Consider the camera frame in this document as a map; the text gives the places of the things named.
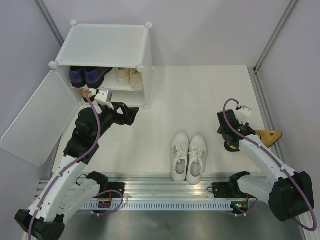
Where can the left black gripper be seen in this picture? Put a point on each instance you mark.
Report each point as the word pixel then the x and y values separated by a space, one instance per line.
pixel 129 113

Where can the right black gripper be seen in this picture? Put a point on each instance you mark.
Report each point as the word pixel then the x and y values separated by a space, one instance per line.
pixel 220 130

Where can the gold pointed shoe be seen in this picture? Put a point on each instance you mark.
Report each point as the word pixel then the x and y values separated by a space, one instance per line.
pixel 268 137
pixel 86 93

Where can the beige sneaker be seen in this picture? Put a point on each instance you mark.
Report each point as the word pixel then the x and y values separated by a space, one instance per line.
pixel 136 80
pixel 123 76

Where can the purple loafer shoe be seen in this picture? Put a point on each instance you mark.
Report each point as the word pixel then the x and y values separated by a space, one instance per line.
pixel 76 76
pixel 94 76

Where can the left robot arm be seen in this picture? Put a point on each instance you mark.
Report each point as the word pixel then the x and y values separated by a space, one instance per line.
pixel 47 217

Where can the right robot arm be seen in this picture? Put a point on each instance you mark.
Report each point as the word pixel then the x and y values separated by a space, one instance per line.
pixel 288 193

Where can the white plastic shoe cabinet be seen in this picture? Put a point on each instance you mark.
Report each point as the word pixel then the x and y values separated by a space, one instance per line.
pixel 113 46

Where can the white cabinet door panel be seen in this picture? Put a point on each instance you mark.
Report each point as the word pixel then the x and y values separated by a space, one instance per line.
pixel 38 127

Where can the right white sneaker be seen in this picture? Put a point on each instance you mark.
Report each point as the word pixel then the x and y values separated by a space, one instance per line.
pixel 197 153

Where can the white sneaker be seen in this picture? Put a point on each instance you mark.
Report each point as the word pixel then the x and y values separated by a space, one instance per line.
pixel 179 149
pixel 197 153

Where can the left white sneaker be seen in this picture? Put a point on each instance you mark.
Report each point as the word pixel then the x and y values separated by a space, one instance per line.
pixel 179 149

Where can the right aluminium frame post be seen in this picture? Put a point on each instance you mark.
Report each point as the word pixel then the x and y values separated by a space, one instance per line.
pixel 275 34

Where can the aluminium frame post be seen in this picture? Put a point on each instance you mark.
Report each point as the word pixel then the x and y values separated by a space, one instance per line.
pixel 275 34
pixel 44 11

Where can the aluminium rail base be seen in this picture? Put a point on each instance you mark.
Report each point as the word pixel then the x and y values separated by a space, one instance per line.
pixel 152 180

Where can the white slotted cable duct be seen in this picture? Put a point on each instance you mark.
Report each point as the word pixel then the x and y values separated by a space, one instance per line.
pixel 140 205

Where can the left aluminium frame post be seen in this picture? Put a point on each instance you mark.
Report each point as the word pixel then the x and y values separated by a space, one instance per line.
pixel 44 11

